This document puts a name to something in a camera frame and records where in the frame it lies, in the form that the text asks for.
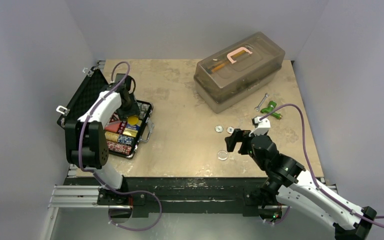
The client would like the yellow big blind button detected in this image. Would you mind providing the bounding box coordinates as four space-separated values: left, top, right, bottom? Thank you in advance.
127 115 140 126

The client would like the red playing card deck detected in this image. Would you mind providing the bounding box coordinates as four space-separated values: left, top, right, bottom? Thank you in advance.
104 120 123 133

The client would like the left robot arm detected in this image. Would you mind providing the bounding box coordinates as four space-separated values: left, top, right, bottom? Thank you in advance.
64 73 140 205

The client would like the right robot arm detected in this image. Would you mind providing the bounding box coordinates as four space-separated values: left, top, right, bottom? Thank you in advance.
225 129 377 240

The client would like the black poker set case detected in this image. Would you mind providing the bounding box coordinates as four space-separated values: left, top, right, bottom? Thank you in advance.
56 67 154 159

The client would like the green grey chip row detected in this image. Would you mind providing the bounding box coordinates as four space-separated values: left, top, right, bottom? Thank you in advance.
138 102 151 115

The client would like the clear dealer button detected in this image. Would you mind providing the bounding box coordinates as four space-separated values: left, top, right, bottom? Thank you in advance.
217 150 229 161

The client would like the blue playing card deck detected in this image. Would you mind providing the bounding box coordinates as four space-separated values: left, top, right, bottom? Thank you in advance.
125 119 142 132

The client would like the silver open-end wrench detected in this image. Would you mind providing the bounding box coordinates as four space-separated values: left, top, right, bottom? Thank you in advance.
254 92 269 112

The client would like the yellow blue chip row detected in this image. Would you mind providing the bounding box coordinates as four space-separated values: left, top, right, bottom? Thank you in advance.
104 131 135 146

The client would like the red white chip row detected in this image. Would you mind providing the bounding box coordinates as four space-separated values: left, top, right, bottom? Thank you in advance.
107 141 132 156

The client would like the green plastic faucet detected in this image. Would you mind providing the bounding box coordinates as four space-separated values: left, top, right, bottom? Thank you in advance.
260 100 283 120

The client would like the translucent brown tool box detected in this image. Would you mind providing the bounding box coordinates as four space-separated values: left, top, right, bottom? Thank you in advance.
193 32 285 114

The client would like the hammer inside tool box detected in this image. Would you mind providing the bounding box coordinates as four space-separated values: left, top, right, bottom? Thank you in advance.
206 60 231 74

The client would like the silver case handle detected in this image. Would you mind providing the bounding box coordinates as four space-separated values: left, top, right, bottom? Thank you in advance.
139 117 155 143

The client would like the pink tool box handle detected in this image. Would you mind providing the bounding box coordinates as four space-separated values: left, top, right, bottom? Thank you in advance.
226 46 253 64

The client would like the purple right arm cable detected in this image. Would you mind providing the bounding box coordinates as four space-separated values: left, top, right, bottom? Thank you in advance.
259 103 384 233

